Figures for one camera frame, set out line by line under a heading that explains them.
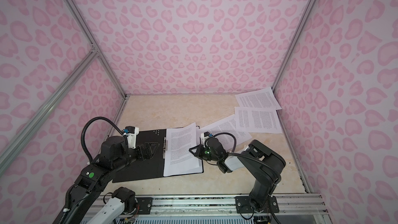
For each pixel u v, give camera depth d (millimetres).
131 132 619
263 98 1182
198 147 830
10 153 505
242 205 733
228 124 1034
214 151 701
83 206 440
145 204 732
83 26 822
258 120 1068
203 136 839
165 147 920
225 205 749
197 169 797
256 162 441
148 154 626
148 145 629
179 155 877
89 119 903
